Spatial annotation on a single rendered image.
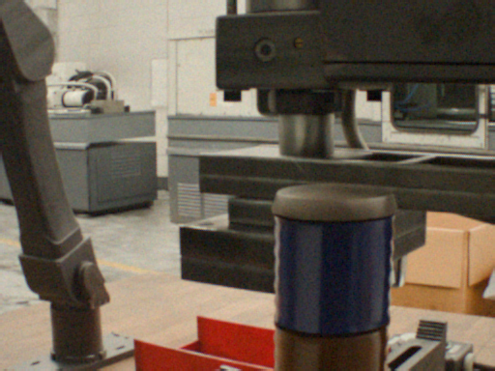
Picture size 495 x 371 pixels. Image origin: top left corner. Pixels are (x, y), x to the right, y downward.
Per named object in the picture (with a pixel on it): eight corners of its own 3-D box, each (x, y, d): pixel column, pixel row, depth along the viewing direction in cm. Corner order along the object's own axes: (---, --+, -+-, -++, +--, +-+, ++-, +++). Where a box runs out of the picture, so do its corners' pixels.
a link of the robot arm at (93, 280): (82, 265, 85) (111, 256, 90) (25, 256, 89) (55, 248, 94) (86, 319, 86) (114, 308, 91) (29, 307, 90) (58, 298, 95)
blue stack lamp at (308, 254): (309, 296, 28) (311, 200, 27) (408, 307, 26) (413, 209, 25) (249, 323, 25) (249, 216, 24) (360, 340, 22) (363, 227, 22)
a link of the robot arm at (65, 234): (74, 312, 86) (1, 31, 74) (32, 303, 89) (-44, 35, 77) (103, 285, 91) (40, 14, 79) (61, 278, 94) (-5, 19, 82)
